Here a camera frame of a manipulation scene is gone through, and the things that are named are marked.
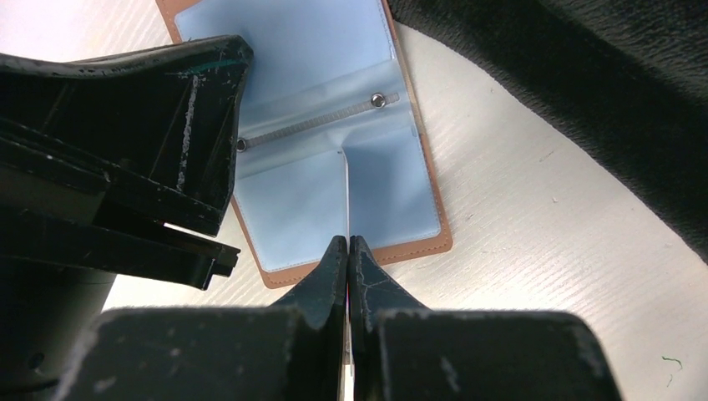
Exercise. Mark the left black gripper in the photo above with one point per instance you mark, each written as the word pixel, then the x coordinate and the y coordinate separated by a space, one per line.
pixel 71 222

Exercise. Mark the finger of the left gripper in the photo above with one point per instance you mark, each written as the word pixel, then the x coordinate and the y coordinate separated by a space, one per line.
pixel 158 126

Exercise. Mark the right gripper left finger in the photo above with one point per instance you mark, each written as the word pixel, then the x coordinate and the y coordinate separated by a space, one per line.
pixel 290 350

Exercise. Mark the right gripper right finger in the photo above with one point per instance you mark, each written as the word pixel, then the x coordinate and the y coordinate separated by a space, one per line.
pixel 403 350

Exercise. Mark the white credit card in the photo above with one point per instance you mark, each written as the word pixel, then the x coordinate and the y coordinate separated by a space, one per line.
pixel 346 380

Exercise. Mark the tan leather card holder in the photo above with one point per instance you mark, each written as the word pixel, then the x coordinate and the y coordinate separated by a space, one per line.
pixel 326 75

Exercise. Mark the black floral plush blanket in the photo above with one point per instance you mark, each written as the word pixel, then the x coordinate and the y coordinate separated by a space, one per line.
pixel 626 81

